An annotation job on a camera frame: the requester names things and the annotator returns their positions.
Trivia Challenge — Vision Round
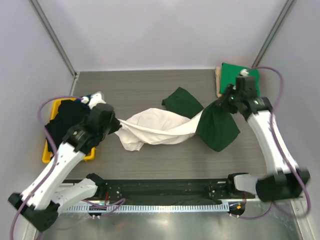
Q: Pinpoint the folded beige t-shirt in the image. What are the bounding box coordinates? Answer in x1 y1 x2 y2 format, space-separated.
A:
214 66 224 98

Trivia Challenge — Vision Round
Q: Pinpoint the aluminium corner post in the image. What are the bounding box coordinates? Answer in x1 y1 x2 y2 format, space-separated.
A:
251 0 297 68
28 0 79 78

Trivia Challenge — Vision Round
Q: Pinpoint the right aluminium corner post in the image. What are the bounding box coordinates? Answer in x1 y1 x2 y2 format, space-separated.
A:
251 0 297 68

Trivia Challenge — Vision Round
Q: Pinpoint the left aluminium corner post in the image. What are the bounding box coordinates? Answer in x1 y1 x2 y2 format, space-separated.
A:
28 0 79 78

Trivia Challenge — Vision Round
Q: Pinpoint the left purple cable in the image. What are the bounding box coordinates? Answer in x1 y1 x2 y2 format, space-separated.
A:
9 96 127 238

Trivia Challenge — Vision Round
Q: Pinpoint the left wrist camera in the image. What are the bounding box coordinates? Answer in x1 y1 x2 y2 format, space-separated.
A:
88 91 106 109

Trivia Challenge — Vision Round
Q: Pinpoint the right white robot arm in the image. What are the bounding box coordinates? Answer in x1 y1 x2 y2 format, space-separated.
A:
216 75 310 202

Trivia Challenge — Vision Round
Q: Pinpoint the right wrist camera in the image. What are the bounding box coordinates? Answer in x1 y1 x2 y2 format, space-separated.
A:
239 69 250 77

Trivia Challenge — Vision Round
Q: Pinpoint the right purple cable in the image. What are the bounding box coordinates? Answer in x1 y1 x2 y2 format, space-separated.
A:
229 66 312 221

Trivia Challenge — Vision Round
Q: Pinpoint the folded bright green t-shirt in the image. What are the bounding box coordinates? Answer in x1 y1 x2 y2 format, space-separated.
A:
219 62 260 96

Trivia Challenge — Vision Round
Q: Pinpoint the purple cable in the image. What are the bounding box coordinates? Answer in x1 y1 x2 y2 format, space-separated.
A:
229 66 312 221
9 96 127 238

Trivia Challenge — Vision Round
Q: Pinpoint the blue garment in bin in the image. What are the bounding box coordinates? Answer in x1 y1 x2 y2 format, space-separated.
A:
75 95 91 106

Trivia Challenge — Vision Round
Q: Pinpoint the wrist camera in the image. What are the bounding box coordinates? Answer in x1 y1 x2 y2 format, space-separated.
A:
88 91 106 109
239 69 250 77

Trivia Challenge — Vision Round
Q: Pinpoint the white and green raglan t-shirt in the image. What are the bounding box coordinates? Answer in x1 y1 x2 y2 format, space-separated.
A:
116 87 240 152

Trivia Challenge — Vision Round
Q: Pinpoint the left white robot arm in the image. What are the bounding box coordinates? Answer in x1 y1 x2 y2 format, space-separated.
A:
8 103 121 233

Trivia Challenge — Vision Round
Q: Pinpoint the slotted cable duct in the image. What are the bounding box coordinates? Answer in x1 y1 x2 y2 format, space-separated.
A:
63 202 230 214

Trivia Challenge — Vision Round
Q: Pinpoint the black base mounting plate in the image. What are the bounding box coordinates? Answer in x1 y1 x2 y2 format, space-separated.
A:
93 178 255 206

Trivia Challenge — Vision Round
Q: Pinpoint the black t-shirt in bin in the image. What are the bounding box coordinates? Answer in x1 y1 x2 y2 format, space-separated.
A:
43 99 101 153

